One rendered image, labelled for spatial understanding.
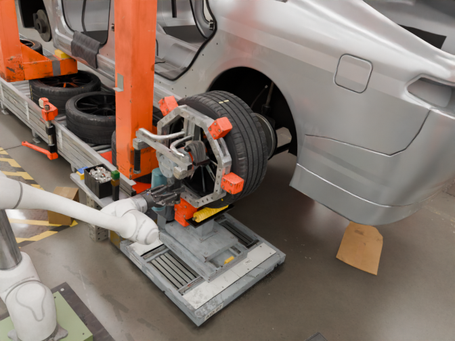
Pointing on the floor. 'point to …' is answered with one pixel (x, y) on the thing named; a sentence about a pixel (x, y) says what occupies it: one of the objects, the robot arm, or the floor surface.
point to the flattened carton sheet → (361, 247)
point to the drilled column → (94, 224)
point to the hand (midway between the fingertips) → (177, 188)
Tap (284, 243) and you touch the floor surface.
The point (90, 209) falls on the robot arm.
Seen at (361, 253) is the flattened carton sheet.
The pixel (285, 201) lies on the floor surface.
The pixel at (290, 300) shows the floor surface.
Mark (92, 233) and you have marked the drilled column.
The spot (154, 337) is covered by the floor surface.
